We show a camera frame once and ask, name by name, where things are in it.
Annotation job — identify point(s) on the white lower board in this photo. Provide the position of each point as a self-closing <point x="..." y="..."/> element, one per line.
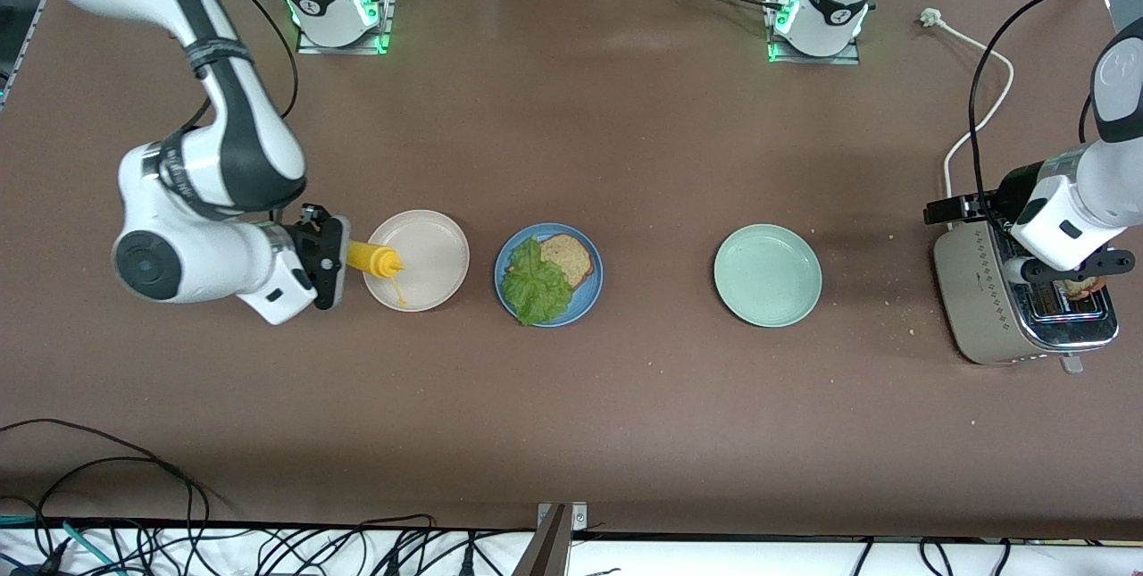
<point x="714" y="560"/>

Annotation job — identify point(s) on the pale green round plate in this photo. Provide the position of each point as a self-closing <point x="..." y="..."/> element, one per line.
<point x="768" y="275"/>

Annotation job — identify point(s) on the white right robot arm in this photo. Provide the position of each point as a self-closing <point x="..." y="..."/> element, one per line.
<point x="196" y="263"/>

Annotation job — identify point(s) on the green lettuce leaf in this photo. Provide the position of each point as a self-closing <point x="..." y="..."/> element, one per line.
<point x="536" y="290"/>

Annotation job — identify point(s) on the dark slanted metal bar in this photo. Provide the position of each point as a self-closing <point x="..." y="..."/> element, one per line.
<point x="546" y="554"/>

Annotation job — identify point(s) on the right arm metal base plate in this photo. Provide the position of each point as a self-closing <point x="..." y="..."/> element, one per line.
<point x="386" y="22"/>

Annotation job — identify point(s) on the small grey metal bracket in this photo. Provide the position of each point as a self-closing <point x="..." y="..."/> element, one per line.
<point x="579" y="518"/>

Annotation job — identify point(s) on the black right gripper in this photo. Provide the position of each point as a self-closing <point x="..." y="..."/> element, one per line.
<point x="310" y="242"/>

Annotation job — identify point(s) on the blue round plate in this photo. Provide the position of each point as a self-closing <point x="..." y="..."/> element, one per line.
<point x="585" y="299"/>

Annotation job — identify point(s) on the silver beige toaster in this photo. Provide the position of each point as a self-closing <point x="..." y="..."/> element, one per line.
<point x="982" y="308"/>

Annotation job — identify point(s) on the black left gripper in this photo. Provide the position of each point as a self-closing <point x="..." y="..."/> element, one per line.
<point x="1006" y="193"/>

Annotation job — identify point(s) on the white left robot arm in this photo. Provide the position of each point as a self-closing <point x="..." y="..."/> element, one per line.
<point x="1063" y="223"/>

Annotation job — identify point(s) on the yellow mustard squeeze bottle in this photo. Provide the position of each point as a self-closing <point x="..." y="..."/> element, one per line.
<point x="371" y="259"/>

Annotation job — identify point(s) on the brown bread slice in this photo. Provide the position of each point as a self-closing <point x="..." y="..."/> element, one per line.
<point x="1082" y="288"/>
<point x="576" y="259"/>

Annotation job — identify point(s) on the beige round plate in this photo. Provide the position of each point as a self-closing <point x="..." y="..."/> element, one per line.
<point x="433" y="254"/>

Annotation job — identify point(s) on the slanted aluminium frame profile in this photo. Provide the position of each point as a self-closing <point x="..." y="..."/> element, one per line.
<point x="21" y="49"/>

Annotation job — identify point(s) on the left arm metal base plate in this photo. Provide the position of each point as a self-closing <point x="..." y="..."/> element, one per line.
<point x="839" y="59"/>

